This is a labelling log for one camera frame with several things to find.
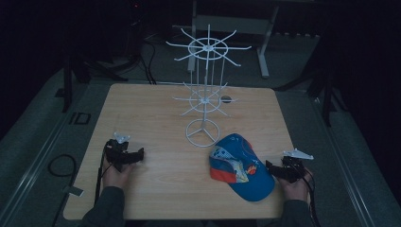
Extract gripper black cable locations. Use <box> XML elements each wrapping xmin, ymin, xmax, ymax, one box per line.
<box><xmin>296</xmin><ymin>160</ymin><xmax>323</xmax><ymax>227</ymax></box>
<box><xmin>94</xmin><ymin>145</ymin><xmax>115</xmax><ymax>206</ymax></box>

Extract blue baseball cap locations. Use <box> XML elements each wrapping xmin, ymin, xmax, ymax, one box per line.
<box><xmin>208</xmin><ymin>132</ymin><xmax>276</xmax><ymax>202</ymax></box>

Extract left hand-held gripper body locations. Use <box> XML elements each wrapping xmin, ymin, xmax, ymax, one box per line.
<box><xmin>104</xmin><ymin>131</ymin><xmax>133</xmax><ymax>173</ymax></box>

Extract black metal stand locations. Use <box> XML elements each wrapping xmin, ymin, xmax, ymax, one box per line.
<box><xmin>273</xmin><ymin>34</ymin><xmax>351</xmax><ymax>128</ymax></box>

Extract black cables on floor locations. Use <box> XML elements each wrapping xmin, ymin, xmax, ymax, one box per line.
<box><xmin>138</xmin><ymin>31</ymin><xmax>159</xmax><ymax>85</ymax></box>

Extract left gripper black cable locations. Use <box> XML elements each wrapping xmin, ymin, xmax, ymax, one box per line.
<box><xmin>94</xmin><ymin>145</ymin><xmax>115</xmax><ymax>206</ymax></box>

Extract white wire display rack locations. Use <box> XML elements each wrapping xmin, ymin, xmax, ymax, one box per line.
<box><xmin>166</xmin><ymin>24</ymin><xmax>253</xmax><ymax>148</ymax></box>

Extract grey metal desk frame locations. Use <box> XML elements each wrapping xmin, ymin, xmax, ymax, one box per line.
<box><xmin>186</xmin><ymin>0</ymin><xmax>321</xmax><ymax>79</ymax></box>

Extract black tripod stand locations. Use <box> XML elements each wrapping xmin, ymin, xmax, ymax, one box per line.
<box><xmin>61</xmin><ymin>3</ymin><xmax>149</xmax><ymax>114</ymax></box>

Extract person's left hand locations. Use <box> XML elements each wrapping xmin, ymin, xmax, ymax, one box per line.
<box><xmin>101</xmin><ymin>159</ymin><xmax>134</xmax><ymax>190</ymax></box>

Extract person's right hand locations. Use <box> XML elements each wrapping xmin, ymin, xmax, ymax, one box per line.
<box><xmin>278</xmin><ymin>167</ymin><xmax>314</xmax><ymax>203</ymax></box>

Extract black floor cable loop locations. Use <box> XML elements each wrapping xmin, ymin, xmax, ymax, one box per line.
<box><xmin>46</xmin><ymin>153</ymin><xmax>78</xmax><ymax>178</ymax></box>

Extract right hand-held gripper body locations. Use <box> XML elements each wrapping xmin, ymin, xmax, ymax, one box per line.
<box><xmin>278</xmin><ymin>148</ymin><xmax>315</xmax><ymax>184</ymax></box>

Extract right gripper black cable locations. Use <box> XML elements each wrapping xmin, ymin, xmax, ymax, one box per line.
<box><xmin>296</xmin><ymin>160</ymin><xmax>323</xmax><ymax>227</ymax></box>

